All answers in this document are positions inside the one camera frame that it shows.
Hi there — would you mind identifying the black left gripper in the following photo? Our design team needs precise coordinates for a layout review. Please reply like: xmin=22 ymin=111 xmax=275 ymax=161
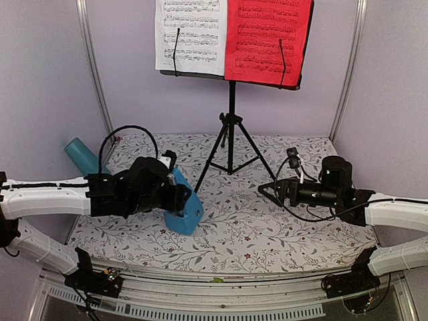
xmin=126 ymin=182 xmax=190 ymax=215

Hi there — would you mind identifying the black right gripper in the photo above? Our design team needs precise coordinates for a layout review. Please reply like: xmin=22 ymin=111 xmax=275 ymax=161
xmin=258 ymin=177 xmax=340 ymax=209

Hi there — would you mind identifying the blue metronome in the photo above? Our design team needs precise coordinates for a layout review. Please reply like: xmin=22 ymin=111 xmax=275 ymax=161
xmin=164 ymin=169 xmax=204 ymax=235

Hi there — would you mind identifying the black music stand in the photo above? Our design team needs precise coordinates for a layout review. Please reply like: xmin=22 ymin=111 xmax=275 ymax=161
xmin=159 ymin=0 xmax=315 ymax=194

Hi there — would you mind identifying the red sheet music paper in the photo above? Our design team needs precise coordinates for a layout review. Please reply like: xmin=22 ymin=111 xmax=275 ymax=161
xmin=224 ymin=0 xmax=314 ymax=90

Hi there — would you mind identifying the white sheet music paper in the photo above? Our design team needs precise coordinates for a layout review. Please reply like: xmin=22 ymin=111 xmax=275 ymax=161
xmin=154 ymin=0 xmax=228 ymax=77

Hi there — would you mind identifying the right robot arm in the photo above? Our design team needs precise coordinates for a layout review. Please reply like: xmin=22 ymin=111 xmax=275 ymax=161
xmin=258 ymin=156 xmax=427 ymax=292

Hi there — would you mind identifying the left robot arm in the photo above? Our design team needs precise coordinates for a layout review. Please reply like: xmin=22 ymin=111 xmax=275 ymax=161
xmin=1 ymin=154 xmax=204 ymax=290

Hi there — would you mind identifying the floral tablecloth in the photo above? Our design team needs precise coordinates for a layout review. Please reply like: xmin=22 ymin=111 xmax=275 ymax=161
xmin=69 ymin=136 xmax=377 ymax=274

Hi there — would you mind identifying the teal cylindrical cup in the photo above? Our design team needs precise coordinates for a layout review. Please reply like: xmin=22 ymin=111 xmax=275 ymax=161
xmin=64 ymin=137 xmax=98 ymax=176

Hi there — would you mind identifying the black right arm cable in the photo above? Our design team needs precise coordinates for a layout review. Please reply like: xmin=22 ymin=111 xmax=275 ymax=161
xmin=273 ymin=156 xmax=379 ymax=222

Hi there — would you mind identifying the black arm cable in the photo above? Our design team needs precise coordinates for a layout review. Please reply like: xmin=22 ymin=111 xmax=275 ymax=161
xmin=273 ymin=156 xmax=379 ymax=222
xmin=98 ymin=125 xmax=160 ymax=175

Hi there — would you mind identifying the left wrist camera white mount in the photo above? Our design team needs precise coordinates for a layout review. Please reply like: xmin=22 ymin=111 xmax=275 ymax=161
xmin=158 ymin=150 xmax=177 ymax=175

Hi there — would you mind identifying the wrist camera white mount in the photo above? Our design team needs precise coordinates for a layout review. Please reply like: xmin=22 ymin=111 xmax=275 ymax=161
xmin=287 ymin=147 xmax=304 ymax=183
xmin=158 ymin=150 xmax=177 ymax=175

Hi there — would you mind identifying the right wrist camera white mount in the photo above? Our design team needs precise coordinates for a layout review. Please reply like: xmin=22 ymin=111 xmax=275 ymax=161
xmin=287 ymin=147 xmax=304 ymax=183

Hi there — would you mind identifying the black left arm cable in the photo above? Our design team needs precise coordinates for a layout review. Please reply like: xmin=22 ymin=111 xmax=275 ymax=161
xmin=98 ymin=125 xmax=160 ymax=175

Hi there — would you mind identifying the aluminium front frame rail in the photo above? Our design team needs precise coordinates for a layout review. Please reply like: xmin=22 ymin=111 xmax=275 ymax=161
xmin=29 ymin=259 xmax=427 ymax=320

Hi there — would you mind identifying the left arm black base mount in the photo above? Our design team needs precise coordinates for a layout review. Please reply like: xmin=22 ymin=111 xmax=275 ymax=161
xmin=64 ymin=247 xmax=124 ymax=298

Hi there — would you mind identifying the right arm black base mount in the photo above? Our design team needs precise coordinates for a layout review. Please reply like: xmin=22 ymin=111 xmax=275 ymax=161
xmin=321 ymin=247 xmax=381 ymax=298

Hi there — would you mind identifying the right aluminium corner post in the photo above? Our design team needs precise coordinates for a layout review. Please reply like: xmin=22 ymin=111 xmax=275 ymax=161
xmin=329 ymin=0 xmax=367 ymax=144

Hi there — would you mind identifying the aluminium corner post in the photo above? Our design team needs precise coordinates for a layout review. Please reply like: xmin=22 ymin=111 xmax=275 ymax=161
xmin=329 ymin=0 xmax=367 ymax=144
xmin=76 ymin=0 xmax=114 ymax=134

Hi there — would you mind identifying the left aluminium corner post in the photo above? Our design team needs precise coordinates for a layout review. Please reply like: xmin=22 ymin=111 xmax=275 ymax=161
xmin=76 ymin=0 xmax=114 ymax=134

